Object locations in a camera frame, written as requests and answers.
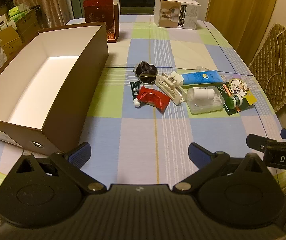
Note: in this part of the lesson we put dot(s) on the brown box with white inside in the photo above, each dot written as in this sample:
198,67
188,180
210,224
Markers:
45,80

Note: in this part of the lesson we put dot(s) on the quilted chair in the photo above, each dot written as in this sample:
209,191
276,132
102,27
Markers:
278,67

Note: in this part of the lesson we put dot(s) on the dark red gift bag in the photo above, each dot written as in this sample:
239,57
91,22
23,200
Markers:
98,12

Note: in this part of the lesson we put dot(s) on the red snack packet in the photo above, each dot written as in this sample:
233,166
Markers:
153,98

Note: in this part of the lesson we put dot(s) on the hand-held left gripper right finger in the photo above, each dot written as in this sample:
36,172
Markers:
199,153

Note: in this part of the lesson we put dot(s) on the green tissue packs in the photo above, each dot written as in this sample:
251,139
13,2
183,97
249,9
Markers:
18,11

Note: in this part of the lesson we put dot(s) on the clear floss pick box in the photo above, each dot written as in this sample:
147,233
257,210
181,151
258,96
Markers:
205,107

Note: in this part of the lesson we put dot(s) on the large cardboard box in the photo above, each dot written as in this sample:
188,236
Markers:
26,22

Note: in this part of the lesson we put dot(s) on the green blister card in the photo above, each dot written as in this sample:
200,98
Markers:
243,92

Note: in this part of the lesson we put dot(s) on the dark velvet scrunchie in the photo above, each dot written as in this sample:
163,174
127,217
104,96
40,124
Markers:
145,71

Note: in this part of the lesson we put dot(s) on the dark green tube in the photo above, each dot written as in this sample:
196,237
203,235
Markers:
134,90

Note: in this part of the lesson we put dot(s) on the white plastic clip holder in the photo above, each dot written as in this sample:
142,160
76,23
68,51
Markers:
166,86

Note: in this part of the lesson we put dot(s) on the wooden door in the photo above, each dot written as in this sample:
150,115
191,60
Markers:
238,10

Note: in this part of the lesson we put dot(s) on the white printed box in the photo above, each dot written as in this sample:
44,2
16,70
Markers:
173,12

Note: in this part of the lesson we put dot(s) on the small white bottle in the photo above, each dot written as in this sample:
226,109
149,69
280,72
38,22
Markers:
200,93

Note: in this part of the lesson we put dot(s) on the blue and white tube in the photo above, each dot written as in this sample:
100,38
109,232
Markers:
200,77

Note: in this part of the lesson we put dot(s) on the open-flap cardboard box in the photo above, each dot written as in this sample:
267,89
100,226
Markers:
9,40

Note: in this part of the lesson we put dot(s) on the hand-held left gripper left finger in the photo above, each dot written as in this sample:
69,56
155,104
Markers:
79,153

